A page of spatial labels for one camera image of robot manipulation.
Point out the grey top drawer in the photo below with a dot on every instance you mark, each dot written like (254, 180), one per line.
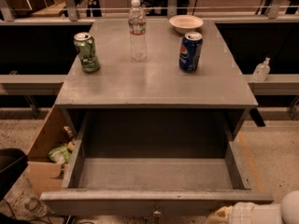
(132, 162)

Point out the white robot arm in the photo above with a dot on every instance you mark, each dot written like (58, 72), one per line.
(286, 212)

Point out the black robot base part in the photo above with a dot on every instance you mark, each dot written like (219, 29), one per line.
(13, 163)

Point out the small metal drawer knob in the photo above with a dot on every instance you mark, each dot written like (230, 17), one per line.
(156, 216)

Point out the blue Pepsi can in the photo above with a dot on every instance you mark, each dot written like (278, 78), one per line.
(190, 51)

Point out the clear plastic water bottle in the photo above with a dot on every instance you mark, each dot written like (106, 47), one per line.
(137, 29)

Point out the white bowl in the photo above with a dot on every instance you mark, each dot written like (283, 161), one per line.
(186, 23)

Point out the green soda can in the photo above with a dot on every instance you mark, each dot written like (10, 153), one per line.
(85, 47)

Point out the green snack bag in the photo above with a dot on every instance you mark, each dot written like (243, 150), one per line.
(60, 155)

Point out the brown cardboard box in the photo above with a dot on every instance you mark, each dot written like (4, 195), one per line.
(43, 173)

